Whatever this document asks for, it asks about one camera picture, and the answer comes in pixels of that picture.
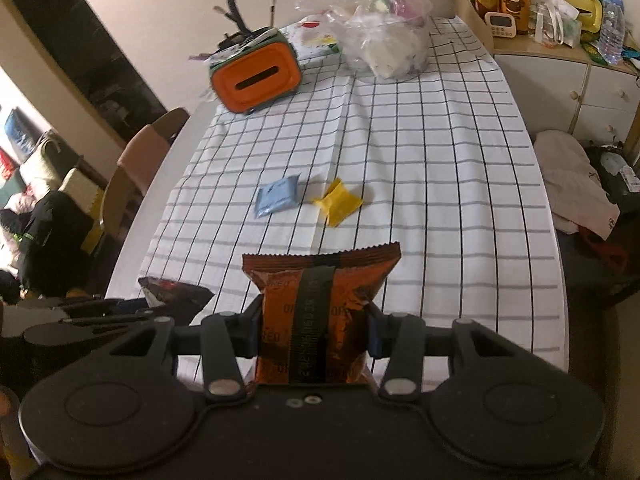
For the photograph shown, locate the yellow snack packet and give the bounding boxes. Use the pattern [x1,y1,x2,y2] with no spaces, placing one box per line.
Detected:
[312,178,363,228]

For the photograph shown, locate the clear plastic bag of items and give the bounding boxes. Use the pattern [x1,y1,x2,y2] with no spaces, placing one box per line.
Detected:
[295,0,433,81]

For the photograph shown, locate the red brown snack packet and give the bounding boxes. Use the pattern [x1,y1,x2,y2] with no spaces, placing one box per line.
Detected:
[242,242,401,386]

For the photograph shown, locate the pink cushioned chair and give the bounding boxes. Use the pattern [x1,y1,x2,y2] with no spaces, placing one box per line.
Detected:
[82,107,190,254]

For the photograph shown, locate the white black grid tablecloth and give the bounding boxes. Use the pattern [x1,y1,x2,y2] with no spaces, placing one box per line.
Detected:
[139,18,568,368]

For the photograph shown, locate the white cabinet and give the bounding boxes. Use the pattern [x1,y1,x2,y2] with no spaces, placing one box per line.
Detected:
[494,36,639,145]

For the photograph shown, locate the white printed tissue pack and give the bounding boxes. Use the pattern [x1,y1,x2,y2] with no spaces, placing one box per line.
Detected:
[282,15,340,61]

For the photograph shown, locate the yellow tissue box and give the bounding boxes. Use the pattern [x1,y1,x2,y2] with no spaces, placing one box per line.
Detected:
[565,0,603,34]

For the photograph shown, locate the light blue snack packet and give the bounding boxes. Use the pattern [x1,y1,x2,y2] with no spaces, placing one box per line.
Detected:
[254,174,299,218]

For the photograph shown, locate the pink cloth pile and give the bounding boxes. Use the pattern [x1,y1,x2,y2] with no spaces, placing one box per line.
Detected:
[534,130,620,240]

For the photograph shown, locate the white digital timer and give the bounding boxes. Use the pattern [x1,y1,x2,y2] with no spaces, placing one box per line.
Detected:
[484,12,518,39]

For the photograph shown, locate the clear water bottle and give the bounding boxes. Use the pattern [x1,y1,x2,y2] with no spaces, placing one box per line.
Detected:
[597,0,626,65]

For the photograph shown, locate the dark brown snack packet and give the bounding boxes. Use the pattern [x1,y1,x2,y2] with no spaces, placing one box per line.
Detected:
[138,276,214,326]

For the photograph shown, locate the orange green tissue box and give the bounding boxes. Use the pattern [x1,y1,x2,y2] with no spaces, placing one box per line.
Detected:
[207,27,302,113]

